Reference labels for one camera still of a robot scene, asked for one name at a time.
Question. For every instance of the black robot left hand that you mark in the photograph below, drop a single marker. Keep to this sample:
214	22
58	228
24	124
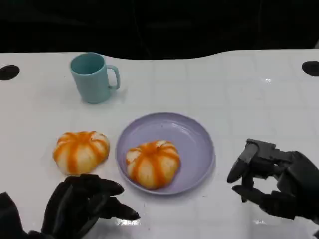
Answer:
72	206

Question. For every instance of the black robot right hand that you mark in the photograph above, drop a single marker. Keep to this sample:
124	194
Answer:
296	184

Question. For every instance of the orange white toy bread roll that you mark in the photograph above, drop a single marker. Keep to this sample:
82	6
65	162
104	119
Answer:
152	164
79	153

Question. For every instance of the lilac plate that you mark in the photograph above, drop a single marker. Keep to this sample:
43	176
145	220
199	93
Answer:
192	142

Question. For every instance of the pale green mug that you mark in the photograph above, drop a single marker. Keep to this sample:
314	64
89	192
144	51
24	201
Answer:
92	81

